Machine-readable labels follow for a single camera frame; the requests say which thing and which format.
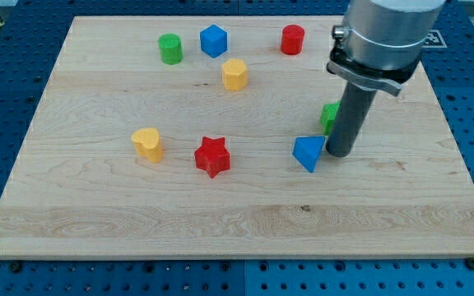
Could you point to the green cylinder block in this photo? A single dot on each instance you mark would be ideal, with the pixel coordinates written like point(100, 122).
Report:
point(170, 48)

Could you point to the yellow hexagon block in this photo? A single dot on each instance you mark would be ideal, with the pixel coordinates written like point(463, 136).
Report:
point(234, 74)

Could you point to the white fiducial marker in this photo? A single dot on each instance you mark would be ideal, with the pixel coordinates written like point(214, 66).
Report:
point(434, 40)

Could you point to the green star block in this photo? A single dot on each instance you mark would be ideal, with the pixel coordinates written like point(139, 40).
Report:
point(328, 116)

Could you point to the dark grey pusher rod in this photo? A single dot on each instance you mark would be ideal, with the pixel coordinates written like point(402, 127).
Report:
point(354, 107)

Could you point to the blue cube block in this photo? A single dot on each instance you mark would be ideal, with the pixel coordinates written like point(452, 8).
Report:
point(214, 41)

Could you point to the blue triangle block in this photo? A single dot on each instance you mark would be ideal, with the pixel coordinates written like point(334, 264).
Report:
point(307, 150)

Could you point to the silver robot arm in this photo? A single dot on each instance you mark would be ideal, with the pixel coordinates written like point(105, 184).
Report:
point(377, 47)

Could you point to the red star block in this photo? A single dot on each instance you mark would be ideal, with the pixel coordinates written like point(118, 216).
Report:
point(212, 156)

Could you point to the wooden board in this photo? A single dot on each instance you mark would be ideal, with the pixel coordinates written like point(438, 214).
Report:
point(79, 191)

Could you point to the grey clamp bracket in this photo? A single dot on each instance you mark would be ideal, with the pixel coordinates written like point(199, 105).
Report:
point(389, 81)

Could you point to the red cylinder block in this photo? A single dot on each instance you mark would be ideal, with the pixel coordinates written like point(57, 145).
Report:
point(292, 38)

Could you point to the yellow heart block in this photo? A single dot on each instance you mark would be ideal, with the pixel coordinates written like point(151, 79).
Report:
point(147, 144)

